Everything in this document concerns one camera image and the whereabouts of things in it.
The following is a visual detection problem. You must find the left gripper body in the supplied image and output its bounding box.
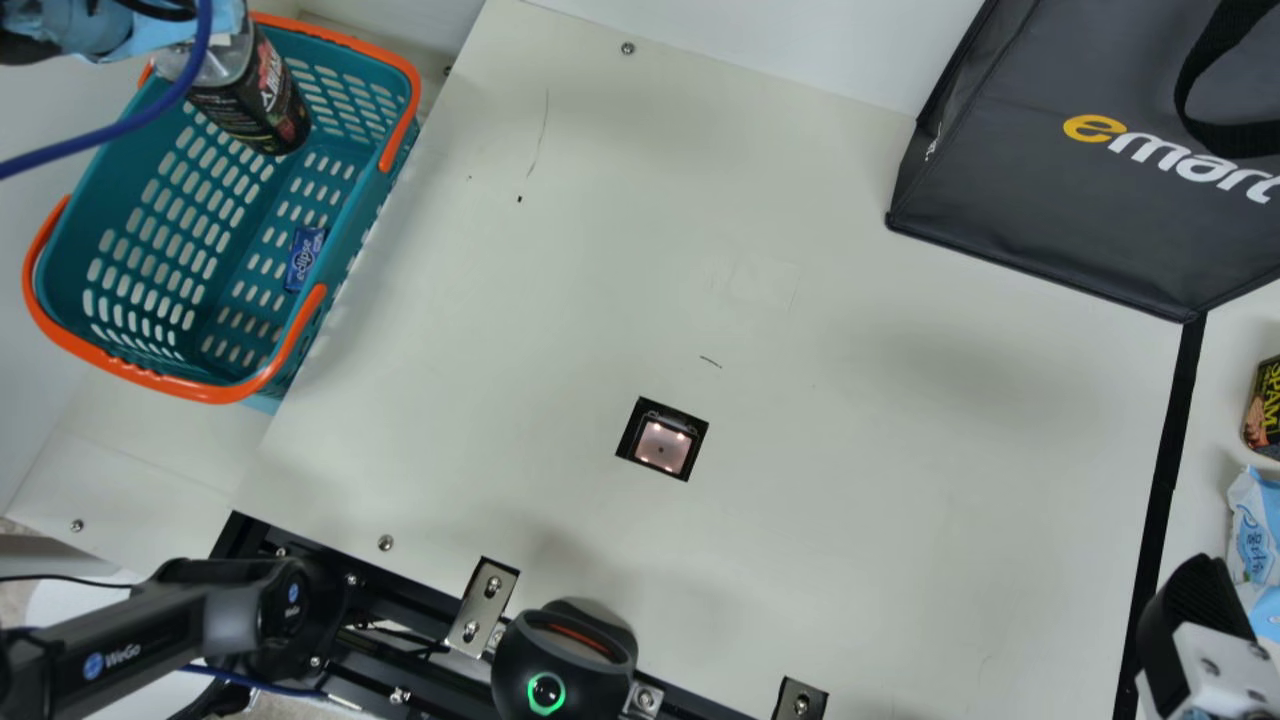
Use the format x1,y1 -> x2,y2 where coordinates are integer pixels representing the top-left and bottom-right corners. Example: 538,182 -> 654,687
0,0 -> 249,64

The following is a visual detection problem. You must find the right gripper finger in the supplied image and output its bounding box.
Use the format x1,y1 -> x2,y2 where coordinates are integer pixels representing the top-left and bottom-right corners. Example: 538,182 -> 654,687
1135,553 -> 1280,720

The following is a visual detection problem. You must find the dark coffee bottle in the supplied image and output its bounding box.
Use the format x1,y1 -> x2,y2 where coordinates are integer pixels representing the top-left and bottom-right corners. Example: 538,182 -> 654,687
150,25 -> 313,157

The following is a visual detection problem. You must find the teal shopping basket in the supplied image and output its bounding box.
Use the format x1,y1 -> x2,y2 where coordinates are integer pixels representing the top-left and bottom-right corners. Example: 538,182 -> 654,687
22,12 -> 423,414

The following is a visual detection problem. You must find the small square scanner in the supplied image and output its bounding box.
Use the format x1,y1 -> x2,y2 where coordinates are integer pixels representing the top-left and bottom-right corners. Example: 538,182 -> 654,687
615,396 -> 710,483

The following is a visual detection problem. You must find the white and blue packet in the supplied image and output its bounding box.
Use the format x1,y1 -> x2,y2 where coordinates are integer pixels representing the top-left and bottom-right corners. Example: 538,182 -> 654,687
1226,465 -> 1280,641

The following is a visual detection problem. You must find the black strip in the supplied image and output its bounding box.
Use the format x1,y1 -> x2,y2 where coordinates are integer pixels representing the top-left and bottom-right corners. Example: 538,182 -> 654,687
1112,312 -> 1208,720

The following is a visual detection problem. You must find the rectangular tin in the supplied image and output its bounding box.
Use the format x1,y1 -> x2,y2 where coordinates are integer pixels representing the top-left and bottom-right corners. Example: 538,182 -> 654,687
1240,355 -> 1280,461

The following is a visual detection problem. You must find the small blue pack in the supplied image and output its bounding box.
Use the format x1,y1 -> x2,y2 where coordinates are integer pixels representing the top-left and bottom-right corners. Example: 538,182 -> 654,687
285,227 -> 328,293

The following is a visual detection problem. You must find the dark grey bag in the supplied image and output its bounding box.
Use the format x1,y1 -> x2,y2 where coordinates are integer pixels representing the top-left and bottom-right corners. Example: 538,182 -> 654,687
885,0 -> 1280,323

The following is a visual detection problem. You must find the black device with green light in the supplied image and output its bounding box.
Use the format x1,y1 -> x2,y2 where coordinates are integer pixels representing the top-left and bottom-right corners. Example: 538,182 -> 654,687
490,598 -> 639,720

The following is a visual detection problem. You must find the blue cable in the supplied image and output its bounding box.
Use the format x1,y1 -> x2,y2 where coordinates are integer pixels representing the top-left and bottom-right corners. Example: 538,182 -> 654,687
180,663 -> 333,699
0,0 -> 214,182

